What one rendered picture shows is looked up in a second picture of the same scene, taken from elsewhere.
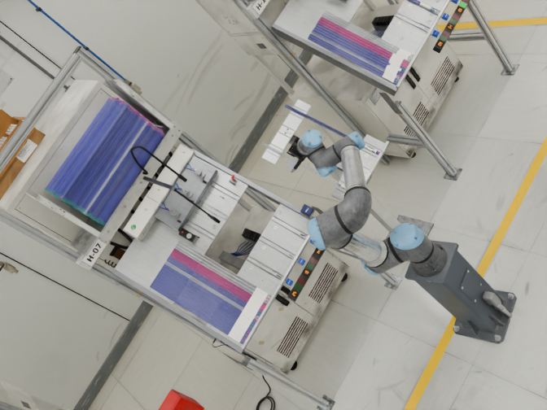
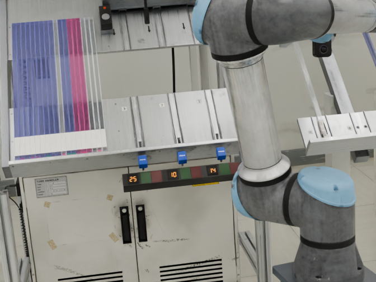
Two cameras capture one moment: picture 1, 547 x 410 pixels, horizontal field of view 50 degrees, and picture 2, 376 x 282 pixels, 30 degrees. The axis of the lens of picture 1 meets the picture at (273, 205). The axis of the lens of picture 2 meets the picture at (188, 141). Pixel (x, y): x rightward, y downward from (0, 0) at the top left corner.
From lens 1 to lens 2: 130 cm
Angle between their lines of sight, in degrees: 22
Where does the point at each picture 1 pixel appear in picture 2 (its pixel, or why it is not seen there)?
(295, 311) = (126, 264)
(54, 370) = not seen: outside the picture
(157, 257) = (54, 10)
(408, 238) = (325, 181)
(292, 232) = (210, 122)
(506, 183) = not seen: outside the picture
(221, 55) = (352, 44)
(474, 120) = not seen: outside the picture
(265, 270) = (135, 126)
